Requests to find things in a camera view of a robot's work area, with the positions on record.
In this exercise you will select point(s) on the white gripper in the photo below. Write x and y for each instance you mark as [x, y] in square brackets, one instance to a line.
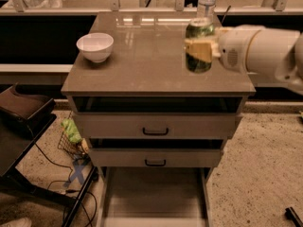
[232, 50]

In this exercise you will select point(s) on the green soda can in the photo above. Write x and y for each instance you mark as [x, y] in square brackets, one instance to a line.
[198, 28]

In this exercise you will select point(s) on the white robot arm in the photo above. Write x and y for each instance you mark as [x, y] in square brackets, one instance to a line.
[276, 54]

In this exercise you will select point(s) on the top grey drawer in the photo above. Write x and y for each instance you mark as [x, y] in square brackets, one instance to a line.
[157, 126]

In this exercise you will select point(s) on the middle grey drawer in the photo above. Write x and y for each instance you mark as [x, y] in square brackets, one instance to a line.
[156, 153]

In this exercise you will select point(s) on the bottom open grey drawer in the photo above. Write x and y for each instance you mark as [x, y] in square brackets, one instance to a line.
[154, 197]

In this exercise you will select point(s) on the clear plastic water bottle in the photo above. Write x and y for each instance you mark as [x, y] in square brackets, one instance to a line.
[206, 8]

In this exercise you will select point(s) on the white ceramic bowl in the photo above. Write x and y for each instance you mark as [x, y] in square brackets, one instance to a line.
[95, 47]

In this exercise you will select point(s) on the green plush toy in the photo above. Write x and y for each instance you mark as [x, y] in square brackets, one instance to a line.
[71, 131]

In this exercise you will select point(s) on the black object on floor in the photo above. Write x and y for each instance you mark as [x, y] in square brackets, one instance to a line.
[291, 214]

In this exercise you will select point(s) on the dark brown side table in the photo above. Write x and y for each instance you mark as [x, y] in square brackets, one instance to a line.
[23, 120]

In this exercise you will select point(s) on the white shoe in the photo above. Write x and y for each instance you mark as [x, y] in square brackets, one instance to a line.
[20, 222]

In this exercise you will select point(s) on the wire basket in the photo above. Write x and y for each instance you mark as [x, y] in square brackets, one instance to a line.
[75, 151]

